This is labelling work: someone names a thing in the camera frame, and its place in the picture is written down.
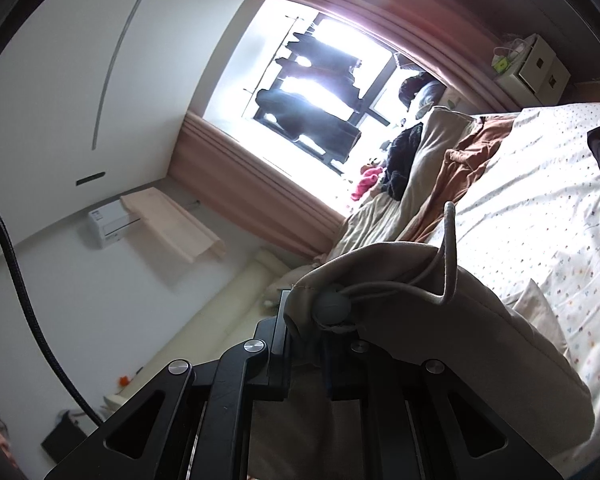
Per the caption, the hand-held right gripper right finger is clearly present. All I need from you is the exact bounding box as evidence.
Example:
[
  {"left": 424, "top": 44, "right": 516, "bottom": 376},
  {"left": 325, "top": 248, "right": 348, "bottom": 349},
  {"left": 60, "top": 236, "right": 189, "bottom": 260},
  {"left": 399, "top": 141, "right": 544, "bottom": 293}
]
[{"left": 325, "top": 332, "right": 566, "bottom": 480}]

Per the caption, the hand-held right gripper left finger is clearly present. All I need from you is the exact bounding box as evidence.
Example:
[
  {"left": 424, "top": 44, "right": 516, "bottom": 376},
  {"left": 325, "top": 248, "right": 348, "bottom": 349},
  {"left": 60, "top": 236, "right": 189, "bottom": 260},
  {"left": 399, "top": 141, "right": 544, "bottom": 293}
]
[{"left": 45, "top": 290, "right": 293, "bottom": 480}]

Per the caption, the beige jacket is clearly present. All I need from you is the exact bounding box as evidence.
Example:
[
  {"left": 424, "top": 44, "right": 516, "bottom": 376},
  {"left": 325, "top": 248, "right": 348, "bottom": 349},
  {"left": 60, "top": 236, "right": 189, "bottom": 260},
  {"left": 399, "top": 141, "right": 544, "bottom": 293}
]
[{"left": 247, "top": 201, "right": 596, "bottom": 480}]

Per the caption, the cream padded headboard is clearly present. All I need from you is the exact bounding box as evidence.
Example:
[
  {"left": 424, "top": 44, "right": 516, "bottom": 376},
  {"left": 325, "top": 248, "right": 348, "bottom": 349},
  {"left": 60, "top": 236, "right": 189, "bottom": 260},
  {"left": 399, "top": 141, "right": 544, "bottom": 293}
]
[{"left": 102, "top": 247, "right": 301, "bottom": 411}]

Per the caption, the grey plush toy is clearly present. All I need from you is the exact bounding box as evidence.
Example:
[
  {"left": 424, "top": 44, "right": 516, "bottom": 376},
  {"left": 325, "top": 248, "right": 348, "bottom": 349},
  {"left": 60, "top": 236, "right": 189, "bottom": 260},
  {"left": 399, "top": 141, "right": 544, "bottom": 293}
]
[{"left": 262, "top": 280, "right": 286, "bottom": 308}]

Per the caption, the beige duvet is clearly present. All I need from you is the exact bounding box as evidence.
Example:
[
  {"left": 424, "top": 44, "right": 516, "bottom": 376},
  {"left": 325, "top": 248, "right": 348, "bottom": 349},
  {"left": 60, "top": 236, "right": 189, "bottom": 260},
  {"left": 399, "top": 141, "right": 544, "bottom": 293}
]
[{"left": 330, "top": 106, "right": 476, "bottom": 266}]

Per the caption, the cream cloth cover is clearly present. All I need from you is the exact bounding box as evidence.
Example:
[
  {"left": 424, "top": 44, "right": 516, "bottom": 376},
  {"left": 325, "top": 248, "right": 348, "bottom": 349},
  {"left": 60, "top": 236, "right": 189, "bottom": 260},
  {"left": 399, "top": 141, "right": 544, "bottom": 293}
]
[{"left": 120, "top": 186, "right": 227, "bottom": 263}]

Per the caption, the black device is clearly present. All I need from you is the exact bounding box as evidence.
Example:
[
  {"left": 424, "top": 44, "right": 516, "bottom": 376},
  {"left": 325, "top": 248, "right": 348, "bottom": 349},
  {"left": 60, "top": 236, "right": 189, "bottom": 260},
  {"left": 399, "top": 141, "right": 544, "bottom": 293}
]
[{"left": 41, "top": 410, "right": 103, "bottom": 458}]

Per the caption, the white air conditioner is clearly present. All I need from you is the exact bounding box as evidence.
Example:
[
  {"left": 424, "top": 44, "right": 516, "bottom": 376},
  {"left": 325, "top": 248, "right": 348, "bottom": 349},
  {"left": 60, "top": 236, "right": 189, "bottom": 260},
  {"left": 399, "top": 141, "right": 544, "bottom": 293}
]
[{"left": 87, "top": 199, "right": 146, "bottom": 249}]

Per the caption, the pink cloth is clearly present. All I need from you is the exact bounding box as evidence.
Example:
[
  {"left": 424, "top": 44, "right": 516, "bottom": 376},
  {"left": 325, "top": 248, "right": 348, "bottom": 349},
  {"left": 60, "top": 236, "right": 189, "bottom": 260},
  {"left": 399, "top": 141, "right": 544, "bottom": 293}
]
[{"left": 351, "top": 162, "right": 385, "bottom": 202}]

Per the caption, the crumpled black cloth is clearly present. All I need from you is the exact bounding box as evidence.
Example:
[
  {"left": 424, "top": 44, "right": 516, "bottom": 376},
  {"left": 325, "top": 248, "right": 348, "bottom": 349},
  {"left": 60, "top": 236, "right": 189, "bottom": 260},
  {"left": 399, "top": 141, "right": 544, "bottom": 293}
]
[{"left": 382, "top": 124, "right": 426, "bottom": 200}]

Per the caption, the brown blanket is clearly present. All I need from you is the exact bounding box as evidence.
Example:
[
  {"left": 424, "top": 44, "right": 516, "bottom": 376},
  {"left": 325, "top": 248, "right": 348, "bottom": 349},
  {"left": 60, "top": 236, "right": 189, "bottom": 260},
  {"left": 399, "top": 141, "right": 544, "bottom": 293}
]
[{"left": 397, "top": 115, "right": 521, "bottom": 243}]

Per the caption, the long dark hanging garment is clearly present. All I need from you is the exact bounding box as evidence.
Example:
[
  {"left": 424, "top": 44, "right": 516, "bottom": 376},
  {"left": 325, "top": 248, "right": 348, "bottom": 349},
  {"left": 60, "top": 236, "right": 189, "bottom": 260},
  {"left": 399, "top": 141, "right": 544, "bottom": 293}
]
[{"left": 256, "top": 89, "right": 363, "bottom": 163}]

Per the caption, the spotted white bed sheet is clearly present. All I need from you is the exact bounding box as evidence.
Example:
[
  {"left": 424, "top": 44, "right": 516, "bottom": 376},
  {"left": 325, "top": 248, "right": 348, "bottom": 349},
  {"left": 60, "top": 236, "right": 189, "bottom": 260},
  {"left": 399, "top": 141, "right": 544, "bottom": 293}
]
[{"left": 420, "top": 102, "right": 600, "bottom": 480}]

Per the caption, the dark framed window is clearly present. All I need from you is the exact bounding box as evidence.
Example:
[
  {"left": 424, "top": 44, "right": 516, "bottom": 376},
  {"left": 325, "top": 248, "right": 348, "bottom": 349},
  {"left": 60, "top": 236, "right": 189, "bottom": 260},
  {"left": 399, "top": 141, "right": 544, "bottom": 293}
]
[{"left": 202, "top": 0, "right": 431, "bottom": 211}]

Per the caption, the short dark hanging garment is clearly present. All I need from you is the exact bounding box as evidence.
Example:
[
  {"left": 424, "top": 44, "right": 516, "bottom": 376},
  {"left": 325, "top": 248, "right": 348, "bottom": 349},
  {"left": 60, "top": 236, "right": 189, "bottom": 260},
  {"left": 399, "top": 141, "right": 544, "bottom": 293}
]
[{"left": 287, "top": 30, "right": 363, "bottom": 68}]

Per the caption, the white bedside cabinet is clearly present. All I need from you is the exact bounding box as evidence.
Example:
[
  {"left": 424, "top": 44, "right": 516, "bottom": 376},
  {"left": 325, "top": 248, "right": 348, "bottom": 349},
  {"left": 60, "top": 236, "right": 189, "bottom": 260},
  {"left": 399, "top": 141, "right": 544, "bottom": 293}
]
[{"left": 495, "top": 34, "right": 572, "bottom": 96}]

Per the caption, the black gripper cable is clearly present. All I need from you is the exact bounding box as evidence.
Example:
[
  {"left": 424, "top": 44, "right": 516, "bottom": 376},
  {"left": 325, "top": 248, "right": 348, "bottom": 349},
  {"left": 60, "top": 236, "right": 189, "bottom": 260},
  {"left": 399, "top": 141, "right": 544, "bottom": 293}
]
[{"left": 0, "top": 192, "right": 103, "bottom": 426}]

